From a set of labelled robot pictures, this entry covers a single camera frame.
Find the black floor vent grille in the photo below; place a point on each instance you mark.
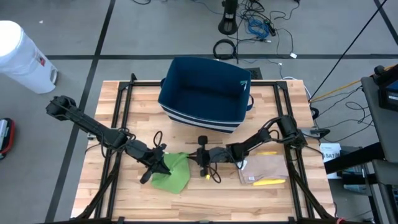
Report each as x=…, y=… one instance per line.
x=257, y=74

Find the black monitor device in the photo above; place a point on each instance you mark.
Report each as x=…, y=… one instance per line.
x=388, y=93

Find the green towel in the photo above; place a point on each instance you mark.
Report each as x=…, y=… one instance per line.
x=174, y=177

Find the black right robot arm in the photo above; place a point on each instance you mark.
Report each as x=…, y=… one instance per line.
x=258, y=140

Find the red and black device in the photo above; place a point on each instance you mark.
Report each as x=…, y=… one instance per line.
x=6, y=137

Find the thin black slanted pole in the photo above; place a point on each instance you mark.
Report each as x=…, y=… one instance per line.
x=343, y=55

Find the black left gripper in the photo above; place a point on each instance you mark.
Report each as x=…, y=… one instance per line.
x=143, y=152

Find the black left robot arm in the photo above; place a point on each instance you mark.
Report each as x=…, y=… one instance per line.
x=93, y=127

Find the yellow towel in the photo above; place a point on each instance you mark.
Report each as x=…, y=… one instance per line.
x=270, y=182

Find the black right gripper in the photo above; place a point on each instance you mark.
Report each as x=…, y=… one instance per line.
x=220, y=155

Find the white trash can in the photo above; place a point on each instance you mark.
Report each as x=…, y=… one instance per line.
x=25, y=59

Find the small white adapter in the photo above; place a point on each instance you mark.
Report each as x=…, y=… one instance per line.
x=293, y=55

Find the navy white-striped fabric basket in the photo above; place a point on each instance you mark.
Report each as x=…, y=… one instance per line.
x=205, y=93

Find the beige towel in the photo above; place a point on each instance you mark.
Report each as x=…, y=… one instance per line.
x=264, y=168

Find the black power strip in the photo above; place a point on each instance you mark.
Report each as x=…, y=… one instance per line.
x=270, y=28

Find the black stand base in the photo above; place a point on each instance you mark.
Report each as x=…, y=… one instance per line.
x=228, y=25

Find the white printed paper sheet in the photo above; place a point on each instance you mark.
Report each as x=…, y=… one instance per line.
x=329, y=152

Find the black metal table frame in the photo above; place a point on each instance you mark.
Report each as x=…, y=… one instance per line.
x=264, y=83

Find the grey side cart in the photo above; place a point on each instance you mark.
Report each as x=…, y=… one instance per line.
x=377, y=124

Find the red clamp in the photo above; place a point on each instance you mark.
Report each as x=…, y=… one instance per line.
x=340, y=221

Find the black crossbar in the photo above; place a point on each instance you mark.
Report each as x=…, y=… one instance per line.
x=354, y=157

